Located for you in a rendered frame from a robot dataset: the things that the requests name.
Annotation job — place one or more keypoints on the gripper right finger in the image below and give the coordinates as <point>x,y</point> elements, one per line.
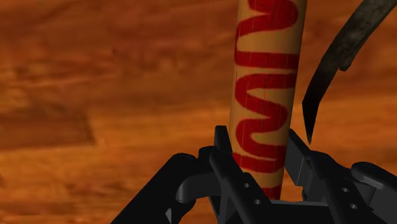
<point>338,183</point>

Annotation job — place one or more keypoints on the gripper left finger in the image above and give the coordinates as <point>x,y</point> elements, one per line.
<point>198,183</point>

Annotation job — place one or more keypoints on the yellow cylinder with red squiggle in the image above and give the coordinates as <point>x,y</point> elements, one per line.
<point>263,93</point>

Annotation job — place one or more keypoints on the dark curved blade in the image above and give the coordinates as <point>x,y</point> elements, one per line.
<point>328,62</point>

